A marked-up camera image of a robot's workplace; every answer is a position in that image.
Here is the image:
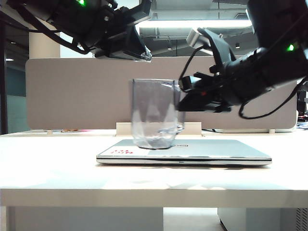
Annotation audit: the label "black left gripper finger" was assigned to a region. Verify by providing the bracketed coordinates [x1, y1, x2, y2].
[108, 51, 143, 62]
[122, 25, 153, 63]

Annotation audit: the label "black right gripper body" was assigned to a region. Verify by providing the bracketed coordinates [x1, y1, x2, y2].
[192, 69, 242, 113]

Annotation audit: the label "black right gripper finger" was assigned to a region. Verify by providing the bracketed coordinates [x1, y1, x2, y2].
[179, 75, 202, 92]
[176, 91, 218, 113]

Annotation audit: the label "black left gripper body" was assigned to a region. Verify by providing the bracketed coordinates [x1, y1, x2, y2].
[93, 0, 153, 59]

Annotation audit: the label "clear faceted glass water cup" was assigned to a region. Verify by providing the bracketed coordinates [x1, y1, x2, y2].
[131, 78, 186, 150]

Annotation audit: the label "silver Dell laptop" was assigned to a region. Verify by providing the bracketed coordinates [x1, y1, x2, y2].
[96, 139, 273, 167]

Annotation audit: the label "white red laptop sticker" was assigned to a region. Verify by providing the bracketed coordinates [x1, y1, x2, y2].
[108, 146, 153, 156]

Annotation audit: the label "long white ceiling light strip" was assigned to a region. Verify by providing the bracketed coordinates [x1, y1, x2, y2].
[143, 19, 253, 28]

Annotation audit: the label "beige fabric desk divider panel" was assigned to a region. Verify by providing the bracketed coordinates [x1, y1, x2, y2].
[25, 55, 298, 130]

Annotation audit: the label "black office chair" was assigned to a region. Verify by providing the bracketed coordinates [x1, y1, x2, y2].
[297, 84, 308, 117]

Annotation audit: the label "pink orange items behind divider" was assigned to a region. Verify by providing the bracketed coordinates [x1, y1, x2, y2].
[61, 128, 97, 133]

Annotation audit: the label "dark glass partition door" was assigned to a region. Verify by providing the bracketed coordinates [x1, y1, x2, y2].
[0, 19, 30, 135]

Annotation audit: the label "white cabinet under desk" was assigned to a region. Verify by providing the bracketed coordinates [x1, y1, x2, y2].
[218, 207, 308, 231]

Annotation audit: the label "white desk support panel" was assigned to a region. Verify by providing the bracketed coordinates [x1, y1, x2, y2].
[8, 206, 164, 231]

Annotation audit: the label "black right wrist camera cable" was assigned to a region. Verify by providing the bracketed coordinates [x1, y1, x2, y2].
[179, 47, 214, 82]

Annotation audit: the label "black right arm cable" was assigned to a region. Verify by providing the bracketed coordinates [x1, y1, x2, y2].
[238, 78, 308, 120]

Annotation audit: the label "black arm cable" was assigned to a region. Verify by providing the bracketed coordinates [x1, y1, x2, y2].
[14, 4, 90, 55]
[238, 78, 308, 120]

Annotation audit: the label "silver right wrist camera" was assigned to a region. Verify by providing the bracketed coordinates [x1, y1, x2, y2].
[186, 28, 214, 55]

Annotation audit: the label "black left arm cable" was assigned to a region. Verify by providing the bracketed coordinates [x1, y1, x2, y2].
[14, 4, 90, 55]

